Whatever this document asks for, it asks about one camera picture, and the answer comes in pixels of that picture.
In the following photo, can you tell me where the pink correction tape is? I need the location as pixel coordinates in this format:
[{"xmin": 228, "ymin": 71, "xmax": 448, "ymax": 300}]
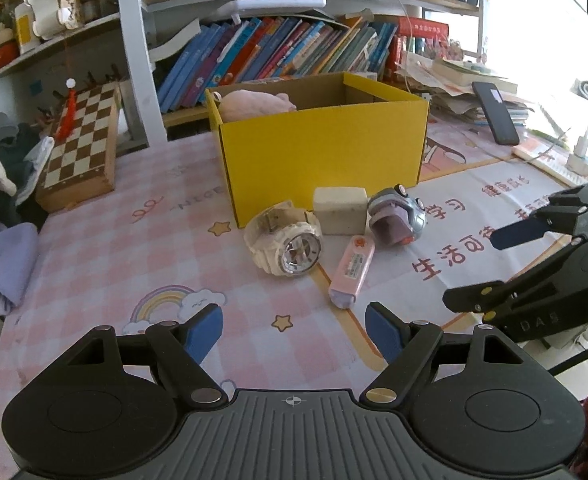
[{"xmin": 328, "ymin": 235, "xmax": 376, "ymax": 310}]

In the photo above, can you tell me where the pink plush pig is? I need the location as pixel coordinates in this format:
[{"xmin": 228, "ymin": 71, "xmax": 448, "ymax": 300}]
[{"xmin": 217, "ymin": 89, "xmax": 297, "ymax": 123}]

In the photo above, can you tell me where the black smartphone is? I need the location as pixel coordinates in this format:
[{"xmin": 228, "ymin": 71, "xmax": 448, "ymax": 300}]
[{"xmin": 471, "ymin": 81, "xmax": 520, "ymax": 146}]

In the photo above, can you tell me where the red hanging tassel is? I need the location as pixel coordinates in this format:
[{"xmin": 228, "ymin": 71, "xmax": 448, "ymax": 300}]
[{"xmin": 54, "ymin": 78, "xmax": 79, "ymax": 142}]

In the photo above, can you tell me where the wooden chessboard box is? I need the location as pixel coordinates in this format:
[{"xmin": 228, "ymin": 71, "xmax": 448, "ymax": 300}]
[{"xmin": 35, "ymin": 81, "xmax": 123, "ymax": 213}]

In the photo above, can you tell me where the white paper ornament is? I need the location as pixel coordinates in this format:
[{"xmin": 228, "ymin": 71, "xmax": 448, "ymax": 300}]
[{"xmin": 26, "ymin": 0, "xmax": 87, "ymax": 41}]

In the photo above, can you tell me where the yellow cardboard box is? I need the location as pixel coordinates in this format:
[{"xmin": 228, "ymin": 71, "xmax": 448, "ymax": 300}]
[{"xmin": 205, "ymin": 72, "xmax": 431, "ymax": 231}]

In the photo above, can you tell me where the cream rectangular block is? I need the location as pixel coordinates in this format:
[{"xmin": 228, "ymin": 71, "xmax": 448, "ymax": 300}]
[{"xmin": 313, "ymin": 186, "xmax": 369, "ymax": 236}]

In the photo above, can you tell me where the pile of dark clothes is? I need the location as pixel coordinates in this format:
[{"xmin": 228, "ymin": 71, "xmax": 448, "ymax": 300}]
[{"xmin": 0, "ymin": 111, "xmax": 55, "ymax": 221}]

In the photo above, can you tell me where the red boxed book set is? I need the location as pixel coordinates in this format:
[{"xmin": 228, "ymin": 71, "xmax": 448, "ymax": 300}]
[{"xmin": 391, "ymin": 17, "xmax": 449, "ymax": 81}]

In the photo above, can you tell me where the grey toy car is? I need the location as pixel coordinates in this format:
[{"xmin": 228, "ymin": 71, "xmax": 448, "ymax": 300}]
[{"xmin": 367, "ymin": 184, "xmax": 427, "ymax": 249}]

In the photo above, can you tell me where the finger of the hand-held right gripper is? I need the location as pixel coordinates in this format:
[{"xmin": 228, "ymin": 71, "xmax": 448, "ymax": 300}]
[
  {"xmin": 492, "ymin": 187, "xmax": 587, "ymax": 252},
  {"xmin": 442, "ymin": 245, "xmax": 582, "ymax": 323}
]

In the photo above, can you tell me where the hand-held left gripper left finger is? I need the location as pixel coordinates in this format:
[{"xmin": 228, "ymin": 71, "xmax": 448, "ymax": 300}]
[{"xmin": 61, "ymin": 303, "xmax": 229, "ymax": 408}]

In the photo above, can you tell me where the white desk shelf frame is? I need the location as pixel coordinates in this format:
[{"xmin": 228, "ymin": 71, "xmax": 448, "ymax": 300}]
[{"xmin": 0, "ymin": 0, "xmax": 489, "ymax": 151}]

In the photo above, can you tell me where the lavender sweater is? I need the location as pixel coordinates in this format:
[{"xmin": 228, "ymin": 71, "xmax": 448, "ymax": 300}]
[{"xmin": 0, "ymin": 222, "xmax": 40, "ymax": 317}]

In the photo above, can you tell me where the cream white wristwatch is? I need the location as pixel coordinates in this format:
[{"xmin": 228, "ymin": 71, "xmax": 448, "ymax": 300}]
[{"xmin": 244, "ymin": 200, "xmax": 323, "ymax": 278}]

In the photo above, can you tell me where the row of colourful books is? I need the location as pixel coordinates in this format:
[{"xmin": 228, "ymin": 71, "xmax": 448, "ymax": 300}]
[{"xmin": 156, "ymin": 15, "xmax": 399, "ymax": 113}]

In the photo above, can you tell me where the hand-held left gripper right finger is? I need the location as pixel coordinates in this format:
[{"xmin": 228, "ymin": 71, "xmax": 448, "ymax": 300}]
[{"xmin": 359, "ymin": 302, "xmax": 529, "ymax": 408}]

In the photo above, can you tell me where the stack of papers and books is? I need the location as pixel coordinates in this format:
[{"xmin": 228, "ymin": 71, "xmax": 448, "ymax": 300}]
[{"xmin": 396, "ymin": 52, "xmax": 537, "ymax": 128}]

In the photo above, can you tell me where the pink checked printed tablecloth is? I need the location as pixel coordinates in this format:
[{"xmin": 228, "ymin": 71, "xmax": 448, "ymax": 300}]
[{"xmin": 0, "ymin": 105, "xmax": 588, "ymax": 480}]

